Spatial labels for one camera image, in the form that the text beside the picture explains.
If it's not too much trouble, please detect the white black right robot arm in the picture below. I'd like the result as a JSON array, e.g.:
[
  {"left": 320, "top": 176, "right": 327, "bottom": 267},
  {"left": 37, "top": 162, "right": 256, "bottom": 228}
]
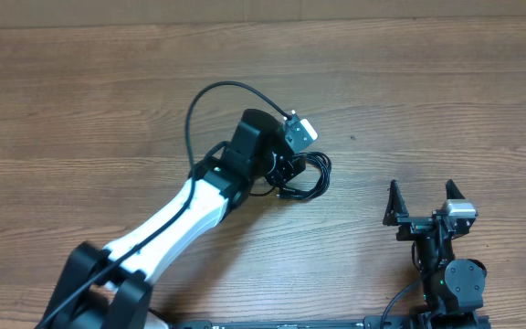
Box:
[{"left": 378, "top": 180, "right": 491, "bottom": 328}]

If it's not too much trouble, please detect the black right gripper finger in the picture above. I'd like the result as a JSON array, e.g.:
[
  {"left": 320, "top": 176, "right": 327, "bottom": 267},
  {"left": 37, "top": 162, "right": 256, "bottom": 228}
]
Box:
[
  {"left": 445, "top": 179, "right": 465, "bottom": 199},
  {"left": 383, "top": 180, "right": 409, "bottom": 226}
]

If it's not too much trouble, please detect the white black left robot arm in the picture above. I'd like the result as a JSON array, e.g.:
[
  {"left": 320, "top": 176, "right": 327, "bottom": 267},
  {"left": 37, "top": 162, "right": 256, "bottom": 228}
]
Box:
[{"left": 40, "top": 109, "right": 318, "bottom": 329}]

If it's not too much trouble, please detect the black usb cable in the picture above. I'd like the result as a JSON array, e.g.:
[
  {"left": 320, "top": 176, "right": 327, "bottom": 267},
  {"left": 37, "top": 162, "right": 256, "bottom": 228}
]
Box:
[{"left": 248, "top": 151, "right": 333, "bottom": 201}]

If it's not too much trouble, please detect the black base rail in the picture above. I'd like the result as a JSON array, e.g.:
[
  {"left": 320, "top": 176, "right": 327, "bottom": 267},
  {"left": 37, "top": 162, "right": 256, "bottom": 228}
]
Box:
[{"left": 171, "top": 314, "right": 492, "bottom": 329}]

